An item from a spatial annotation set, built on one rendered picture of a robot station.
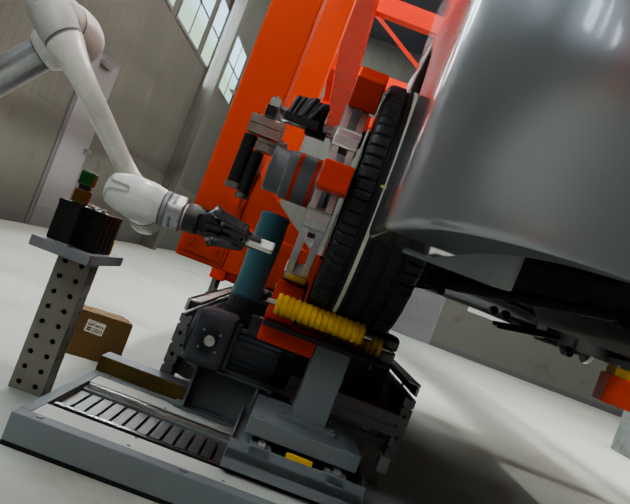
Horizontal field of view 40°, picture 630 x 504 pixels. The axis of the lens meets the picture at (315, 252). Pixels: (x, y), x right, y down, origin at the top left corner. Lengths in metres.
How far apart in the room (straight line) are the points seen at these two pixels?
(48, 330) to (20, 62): 0.76
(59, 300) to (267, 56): 1.03
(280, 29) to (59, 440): 1.52
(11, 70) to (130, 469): 1.15
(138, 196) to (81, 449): 0.61
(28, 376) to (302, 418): 0.82
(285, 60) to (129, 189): 0.93
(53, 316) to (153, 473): 0.73
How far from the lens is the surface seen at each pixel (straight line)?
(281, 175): 2.33
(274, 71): 2.88
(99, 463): 2.08
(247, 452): 2.18
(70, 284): 2.59
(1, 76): 2.57
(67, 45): 2.33
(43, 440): 2.10
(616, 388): 5.09
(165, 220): 2.16
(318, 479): 2.19
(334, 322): 2.24
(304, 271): 2.23
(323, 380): 2.35
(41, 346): 2.63
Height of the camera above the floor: 0.62
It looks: 1 degrees up
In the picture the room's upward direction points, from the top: 21 degrees clockwise
